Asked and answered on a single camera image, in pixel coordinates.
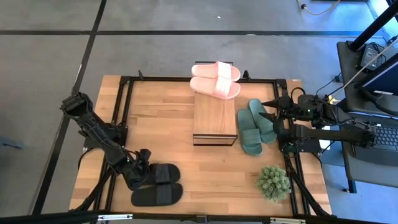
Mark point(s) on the silver bracket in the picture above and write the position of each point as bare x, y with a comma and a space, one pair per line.
287, 221
115, 217

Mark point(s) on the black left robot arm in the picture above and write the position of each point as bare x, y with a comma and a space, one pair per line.
93, 127

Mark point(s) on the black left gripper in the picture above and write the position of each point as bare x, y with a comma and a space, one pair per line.
136, 174

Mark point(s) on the green potted plant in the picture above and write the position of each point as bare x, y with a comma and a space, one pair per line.
273, 183

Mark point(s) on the black rig crossbar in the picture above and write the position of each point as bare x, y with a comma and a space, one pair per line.
46, 217

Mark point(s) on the green slide sandal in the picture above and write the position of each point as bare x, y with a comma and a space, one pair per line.
250, 137
262, 121

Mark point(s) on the black slide sandal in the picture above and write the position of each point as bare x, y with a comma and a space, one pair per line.
164, 173
157, 194

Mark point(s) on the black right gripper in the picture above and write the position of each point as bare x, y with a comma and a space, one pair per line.
287, 107

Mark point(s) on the black table frame rails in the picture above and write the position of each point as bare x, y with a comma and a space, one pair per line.
161, 78

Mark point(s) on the dark grey desk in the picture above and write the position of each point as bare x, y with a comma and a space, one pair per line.
348, 81

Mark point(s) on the black stand pole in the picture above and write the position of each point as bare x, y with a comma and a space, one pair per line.
373, 26

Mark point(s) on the black monitor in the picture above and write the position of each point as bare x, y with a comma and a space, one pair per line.
382, 77

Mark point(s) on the yellow plug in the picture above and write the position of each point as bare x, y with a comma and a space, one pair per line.
332, 100

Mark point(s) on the black laptop keyboard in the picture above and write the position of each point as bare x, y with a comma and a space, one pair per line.
385, 137

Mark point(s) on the pink slide sandal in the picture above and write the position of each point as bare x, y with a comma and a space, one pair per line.
214, 88
214, 71

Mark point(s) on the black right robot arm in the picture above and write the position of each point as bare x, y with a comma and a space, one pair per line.
335, 135

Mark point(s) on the wooden shelf with black frame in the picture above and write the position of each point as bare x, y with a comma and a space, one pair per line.
214, 118

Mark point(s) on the black power adapter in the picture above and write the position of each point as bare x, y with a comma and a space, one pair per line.
371, 54

